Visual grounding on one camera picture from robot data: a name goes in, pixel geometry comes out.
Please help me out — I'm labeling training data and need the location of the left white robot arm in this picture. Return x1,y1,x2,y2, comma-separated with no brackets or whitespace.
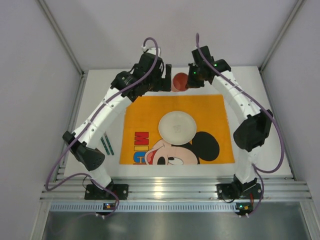
62,47,172,189

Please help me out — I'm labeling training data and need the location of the fork with green handle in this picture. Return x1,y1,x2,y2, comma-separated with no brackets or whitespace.
100,137,110,156

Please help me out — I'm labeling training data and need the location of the aluminium mounting rail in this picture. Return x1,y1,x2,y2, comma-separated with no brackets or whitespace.
39,159,313,202

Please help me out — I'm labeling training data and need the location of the cream white plate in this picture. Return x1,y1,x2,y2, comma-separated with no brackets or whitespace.
158,111,197,146

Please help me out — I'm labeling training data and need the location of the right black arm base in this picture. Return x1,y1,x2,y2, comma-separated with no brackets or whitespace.
216,175,262,201

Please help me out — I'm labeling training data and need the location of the perforated metal cable tray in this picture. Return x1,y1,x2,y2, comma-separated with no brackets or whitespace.
49,201,253,213

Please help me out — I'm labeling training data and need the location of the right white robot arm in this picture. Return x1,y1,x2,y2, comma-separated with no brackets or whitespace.
186,46,271,195

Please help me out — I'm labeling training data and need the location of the purple cable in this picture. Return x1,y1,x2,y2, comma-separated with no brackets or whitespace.
194,32,286,217
44,37,161,216

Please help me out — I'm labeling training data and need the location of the orange Mickey Mouse placemat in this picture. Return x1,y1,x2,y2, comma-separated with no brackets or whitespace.
119,94,235,166

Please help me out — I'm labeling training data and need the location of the left aluminium corner post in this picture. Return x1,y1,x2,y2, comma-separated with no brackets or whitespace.
35,0,84,76

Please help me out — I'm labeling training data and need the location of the right aluminium corner post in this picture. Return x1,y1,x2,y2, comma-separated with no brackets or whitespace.
258,0,307,73

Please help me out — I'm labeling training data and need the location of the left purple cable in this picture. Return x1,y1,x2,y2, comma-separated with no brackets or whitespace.
44,37,161,216

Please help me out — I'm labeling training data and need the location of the pink plastic cup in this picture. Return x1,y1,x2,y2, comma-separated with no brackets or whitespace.
171,72,188,92

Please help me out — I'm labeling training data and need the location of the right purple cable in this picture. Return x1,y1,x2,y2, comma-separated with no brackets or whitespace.
194,32,286,217

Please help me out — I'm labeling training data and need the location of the spoon with green handle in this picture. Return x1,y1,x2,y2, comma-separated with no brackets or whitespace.
104,133,115,156

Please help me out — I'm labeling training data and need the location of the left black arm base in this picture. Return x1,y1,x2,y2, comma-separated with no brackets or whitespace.
82,176,130,201

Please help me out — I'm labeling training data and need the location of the aluminium corner post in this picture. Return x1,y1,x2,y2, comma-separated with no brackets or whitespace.
35,0,84,76
258,0,307,73

